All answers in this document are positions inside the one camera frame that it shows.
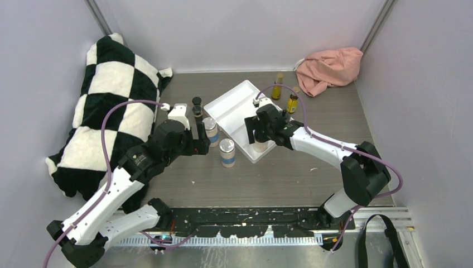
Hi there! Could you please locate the small dark bottle far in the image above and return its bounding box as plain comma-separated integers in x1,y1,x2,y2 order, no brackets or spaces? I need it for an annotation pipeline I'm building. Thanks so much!
192,97,202,107

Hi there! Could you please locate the white divided plastic tray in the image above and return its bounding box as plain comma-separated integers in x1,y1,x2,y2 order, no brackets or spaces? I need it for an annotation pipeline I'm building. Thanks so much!
204,80,276,164

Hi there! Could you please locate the small dark bottle near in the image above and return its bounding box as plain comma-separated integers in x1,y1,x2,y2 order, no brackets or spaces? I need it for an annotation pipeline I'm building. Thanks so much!
192,105,203,122

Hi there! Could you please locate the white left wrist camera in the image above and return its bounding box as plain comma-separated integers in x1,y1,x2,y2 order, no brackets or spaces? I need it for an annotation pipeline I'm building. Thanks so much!
160,103,191,130

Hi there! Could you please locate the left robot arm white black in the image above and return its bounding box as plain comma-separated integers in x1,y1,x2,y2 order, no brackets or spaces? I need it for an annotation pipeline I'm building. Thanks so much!
47,119,210,267

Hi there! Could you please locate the yellow oil bottle near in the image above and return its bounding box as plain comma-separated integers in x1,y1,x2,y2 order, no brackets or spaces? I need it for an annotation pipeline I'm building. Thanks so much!
286,87,300,114

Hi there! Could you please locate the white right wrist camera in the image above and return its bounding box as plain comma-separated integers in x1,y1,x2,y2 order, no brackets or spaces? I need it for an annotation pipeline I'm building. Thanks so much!
252,97,273,109

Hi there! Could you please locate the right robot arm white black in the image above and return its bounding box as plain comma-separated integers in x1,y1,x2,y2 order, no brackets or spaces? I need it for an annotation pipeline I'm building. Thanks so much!
244,104,391,229

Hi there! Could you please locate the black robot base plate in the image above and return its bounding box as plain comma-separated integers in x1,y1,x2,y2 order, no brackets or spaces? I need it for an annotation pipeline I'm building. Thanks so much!
151,207,351,238

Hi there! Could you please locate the silver lid jar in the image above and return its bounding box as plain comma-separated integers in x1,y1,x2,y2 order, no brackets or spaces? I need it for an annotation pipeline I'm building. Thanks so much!
219,138,235,168
202,117,219,147

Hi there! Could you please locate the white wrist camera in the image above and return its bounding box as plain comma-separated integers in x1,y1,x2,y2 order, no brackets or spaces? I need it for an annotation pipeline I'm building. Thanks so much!
160,103,191,130
252,97,273,109

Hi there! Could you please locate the black white checkered blanket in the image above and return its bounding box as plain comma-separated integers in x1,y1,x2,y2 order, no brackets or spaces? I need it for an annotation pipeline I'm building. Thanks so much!
45,33,173,200

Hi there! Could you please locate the black strap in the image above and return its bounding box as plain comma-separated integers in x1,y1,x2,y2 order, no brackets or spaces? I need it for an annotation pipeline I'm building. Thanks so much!
356,214,410,268

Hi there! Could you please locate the yellow oil bottle far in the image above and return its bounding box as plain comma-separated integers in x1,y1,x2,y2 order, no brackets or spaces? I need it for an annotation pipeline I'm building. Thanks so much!
271,73,284,101

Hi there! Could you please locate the pink cloth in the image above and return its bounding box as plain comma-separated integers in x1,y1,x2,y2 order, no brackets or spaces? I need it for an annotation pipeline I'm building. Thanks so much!
295,47,364,97

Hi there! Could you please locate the small dark bottle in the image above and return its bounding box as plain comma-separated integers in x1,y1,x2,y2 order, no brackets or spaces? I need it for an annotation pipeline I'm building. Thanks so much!
192,105,203,122
192,97,202,107

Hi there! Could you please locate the yellow oil bottle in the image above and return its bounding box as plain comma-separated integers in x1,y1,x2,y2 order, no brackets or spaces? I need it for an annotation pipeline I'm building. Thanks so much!
286,87,300,114
271,73,284,101

